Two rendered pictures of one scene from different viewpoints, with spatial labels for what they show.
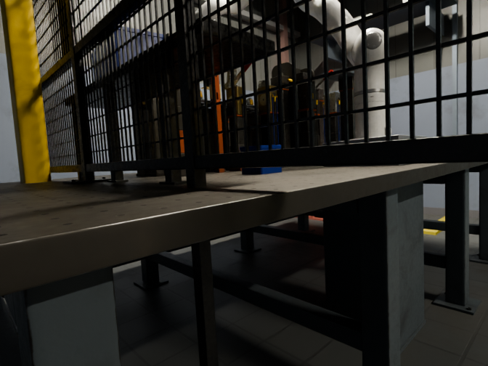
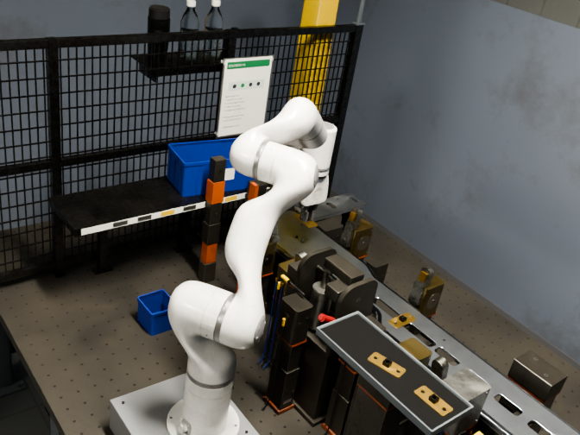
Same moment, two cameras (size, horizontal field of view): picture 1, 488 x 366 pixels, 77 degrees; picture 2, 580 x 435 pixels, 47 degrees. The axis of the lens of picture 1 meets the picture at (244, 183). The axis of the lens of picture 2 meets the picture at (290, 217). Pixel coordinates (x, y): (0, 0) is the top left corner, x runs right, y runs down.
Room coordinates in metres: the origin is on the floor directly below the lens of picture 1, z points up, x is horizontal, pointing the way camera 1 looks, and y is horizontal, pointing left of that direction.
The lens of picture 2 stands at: (1.46, -1.77, 2.15)
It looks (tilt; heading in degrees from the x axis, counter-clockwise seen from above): 29 degrees down; 92
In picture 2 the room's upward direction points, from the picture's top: 10 degrees clockwise
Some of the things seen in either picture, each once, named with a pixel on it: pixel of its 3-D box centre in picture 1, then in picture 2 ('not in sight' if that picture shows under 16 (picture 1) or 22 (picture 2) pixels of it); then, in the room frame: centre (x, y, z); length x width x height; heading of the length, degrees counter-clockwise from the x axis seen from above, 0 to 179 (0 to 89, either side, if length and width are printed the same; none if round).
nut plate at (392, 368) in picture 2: not in sight; (387, 363); (1.70, -0.60, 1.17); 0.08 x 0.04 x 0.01; 149
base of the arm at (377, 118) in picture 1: (369, 118); (206, 398); (1.29, -0.54, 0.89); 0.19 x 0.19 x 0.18
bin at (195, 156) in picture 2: (126, 64); (214, 166); (1.10, 0.38, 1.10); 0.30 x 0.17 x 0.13; 36
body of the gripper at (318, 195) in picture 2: not in sight; (312, 185); (1.46, 0.13, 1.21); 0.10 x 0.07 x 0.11; 44
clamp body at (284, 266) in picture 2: (271, 128); (280, 316); (1.44, -0.14, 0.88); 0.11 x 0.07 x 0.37; 44
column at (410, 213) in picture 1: (373, 250); not in sight; (1.29, -0.54, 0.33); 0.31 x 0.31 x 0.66; 43
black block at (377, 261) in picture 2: not in sight; (371, 295); (1.73, 0.12, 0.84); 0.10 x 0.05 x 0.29; 44
